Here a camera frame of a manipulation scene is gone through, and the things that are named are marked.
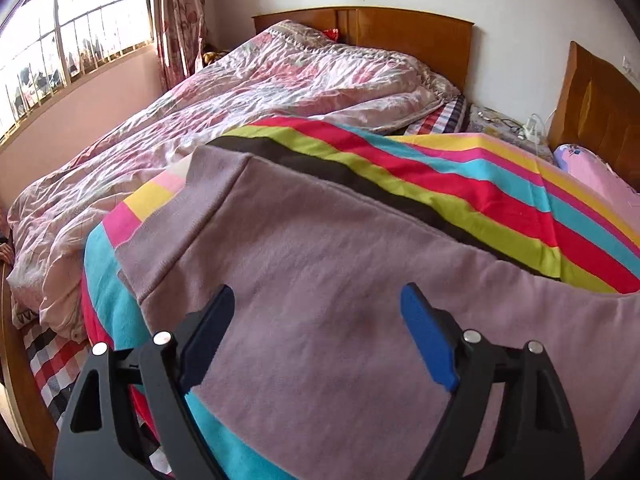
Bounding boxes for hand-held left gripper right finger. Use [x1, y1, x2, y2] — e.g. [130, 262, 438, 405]
[400, 282, 586, 480]

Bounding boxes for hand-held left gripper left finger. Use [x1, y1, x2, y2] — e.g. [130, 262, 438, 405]
[52, 284, 236, 480]

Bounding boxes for mauve pants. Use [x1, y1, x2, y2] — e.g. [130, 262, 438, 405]
[115, 146, 640, 480]

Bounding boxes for colourful striped blanket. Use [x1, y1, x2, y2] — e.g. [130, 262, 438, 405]
[82, 116, 640, 480]

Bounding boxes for pink floral quilt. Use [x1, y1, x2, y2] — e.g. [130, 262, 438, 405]
[7, 20, 461, 343]

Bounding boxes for nightstand with floral cover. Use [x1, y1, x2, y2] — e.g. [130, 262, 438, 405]
[467, 105, 556, 163]

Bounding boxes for white power strip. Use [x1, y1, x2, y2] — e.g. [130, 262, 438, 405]
[522, 115, 547, 142]

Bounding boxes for pink bed sheet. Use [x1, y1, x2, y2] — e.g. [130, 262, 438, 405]
[552, 144, 640, 223]

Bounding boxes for ribbed wooden bed headboard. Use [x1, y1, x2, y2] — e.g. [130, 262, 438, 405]
[547, 41, 640, 193]

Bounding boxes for flat wooden bed headboard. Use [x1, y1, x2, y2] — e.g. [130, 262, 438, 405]
[251, 6, 475, 92]

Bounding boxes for pink floral curtain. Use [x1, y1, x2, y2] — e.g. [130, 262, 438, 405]
[152, 0, 208, 93]

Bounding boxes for barred window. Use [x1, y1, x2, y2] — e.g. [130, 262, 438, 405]
[0, 0, 156, 147]

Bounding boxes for wooden bed side rail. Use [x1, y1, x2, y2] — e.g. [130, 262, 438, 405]
[0, 260, 60, 461]

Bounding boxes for white charger cable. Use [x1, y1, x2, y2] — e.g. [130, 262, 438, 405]
[525, 107, 559, 161]

